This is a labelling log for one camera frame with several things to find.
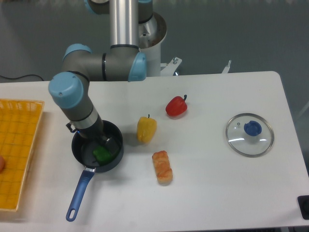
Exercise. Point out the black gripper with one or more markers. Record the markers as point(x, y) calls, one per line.
point(93, 132)

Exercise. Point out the green bell pepper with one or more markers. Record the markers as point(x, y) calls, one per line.
point(103, 156)

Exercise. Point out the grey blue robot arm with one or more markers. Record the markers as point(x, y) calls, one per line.
point(124, 62)

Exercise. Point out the yellow bell pepper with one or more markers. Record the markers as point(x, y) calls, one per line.
point(146, 128)

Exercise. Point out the bread loaf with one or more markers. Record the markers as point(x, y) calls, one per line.
point(162, 168)

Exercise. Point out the red bell pepper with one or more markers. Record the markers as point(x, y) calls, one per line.
point(176, 106)

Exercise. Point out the yellow woven basket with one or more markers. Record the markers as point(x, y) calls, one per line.
point(19, 123)

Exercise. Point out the orange round object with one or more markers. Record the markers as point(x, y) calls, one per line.
point(2, 163)

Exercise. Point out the glass lid blue knob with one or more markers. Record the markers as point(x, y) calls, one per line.
point(249, 134)

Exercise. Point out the black device at edge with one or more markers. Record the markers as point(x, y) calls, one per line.
point(303, 202)

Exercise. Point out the black pot blue handle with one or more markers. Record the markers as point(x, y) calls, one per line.
point(82, 150)

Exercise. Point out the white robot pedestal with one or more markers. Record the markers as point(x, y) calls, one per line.
point(151, 35)

